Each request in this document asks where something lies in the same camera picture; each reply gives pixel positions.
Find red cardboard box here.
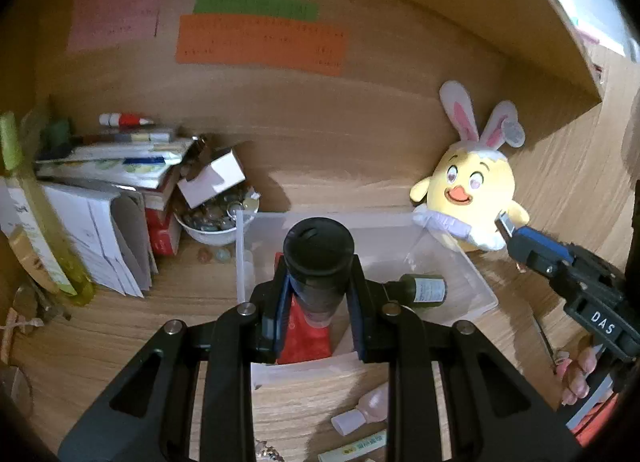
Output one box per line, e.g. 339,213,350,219
276,252,335,365

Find white bowl of stones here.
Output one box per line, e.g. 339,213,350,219
172,187,261,246

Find round eyeglasses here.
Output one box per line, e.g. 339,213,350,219
0,282,43,418

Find clear plastic storage box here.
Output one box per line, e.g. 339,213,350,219
234,209,500,390

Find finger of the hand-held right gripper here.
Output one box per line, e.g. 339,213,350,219
507,223,581,277

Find small green box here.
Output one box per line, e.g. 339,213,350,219
45,117,73,158

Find small white cardboard box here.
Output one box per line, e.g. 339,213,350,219
177,147,247,209

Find small pink bottle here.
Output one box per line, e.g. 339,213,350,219
331,387,390,435

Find green paper note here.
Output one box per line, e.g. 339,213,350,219
192,0,321,22

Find stack of books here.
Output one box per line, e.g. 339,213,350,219
35,126,201,257

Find pink paper note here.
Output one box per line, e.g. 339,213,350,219
67,0,162,52

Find yellow chick plush toy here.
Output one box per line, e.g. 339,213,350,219
410,80,531,253

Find braided pastel hair tie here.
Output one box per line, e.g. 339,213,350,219
252,439,286,462

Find person's right hand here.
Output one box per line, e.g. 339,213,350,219
555,345,598,405

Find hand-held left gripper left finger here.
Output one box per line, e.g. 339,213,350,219
57,257,293,462

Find orange paper note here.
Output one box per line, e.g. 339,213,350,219
175,14,348,77

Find black cylindrical container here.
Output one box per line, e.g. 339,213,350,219
282,216,356,328

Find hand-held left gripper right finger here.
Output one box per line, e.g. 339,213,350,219
347,253,583,462

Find yellow-green spray bottle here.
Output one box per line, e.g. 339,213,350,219
0,111,96,304

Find beige cream tube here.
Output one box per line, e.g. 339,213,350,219
5,225,61,295

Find white folded papers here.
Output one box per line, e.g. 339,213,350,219
0,177,158,299

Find dark green pump bottle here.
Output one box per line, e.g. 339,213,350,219
385,273,448,308

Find red and white marker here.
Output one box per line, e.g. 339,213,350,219
98,112,155,127

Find pale green tube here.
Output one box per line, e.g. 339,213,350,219
317,429,390,462

